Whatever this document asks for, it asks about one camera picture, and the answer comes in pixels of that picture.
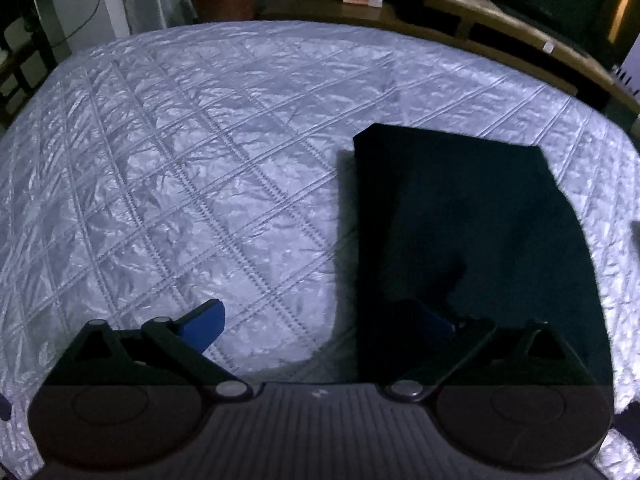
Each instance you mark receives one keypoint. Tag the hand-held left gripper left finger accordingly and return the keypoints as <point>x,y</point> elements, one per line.
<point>206,324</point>

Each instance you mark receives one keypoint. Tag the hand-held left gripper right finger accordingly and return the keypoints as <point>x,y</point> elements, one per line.
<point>431,322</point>

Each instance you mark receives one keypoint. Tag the dark jacket with orange lining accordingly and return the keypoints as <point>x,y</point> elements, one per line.
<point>450,210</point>

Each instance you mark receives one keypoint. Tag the white quilted bedspread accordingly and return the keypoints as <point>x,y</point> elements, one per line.
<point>175,160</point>

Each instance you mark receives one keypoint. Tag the wooden stand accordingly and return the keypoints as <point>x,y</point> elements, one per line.
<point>525,25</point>

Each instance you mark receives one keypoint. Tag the wooden bench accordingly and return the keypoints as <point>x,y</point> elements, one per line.
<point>325,10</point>

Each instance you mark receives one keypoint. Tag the dark shelf unit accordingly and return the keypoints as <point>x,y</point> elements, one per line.
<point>22,45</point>

